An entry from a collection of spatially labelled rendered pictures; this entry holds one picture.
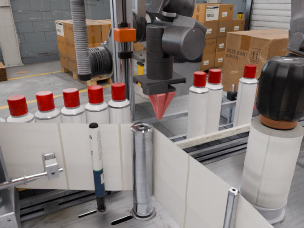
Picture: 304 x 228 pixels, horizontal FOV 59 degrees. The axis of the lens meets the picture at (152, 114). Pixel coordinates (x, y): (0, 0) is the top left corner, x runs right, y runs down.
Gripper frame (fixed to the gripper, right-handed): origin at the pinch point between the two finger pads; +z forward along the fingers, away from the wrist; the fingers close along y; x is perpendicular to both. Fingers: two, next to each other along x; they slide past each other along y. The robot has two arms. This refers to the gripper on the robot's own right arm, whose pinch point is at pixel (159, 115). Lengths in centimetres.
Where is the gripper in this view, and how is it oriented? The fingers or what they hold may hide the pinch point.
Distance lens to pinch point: 61.4
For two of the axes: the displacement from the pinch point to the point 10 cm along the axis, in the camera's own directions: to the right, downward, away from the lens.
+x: -4.5, -3.5, 8.2
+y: 8.9, -1.8, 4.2
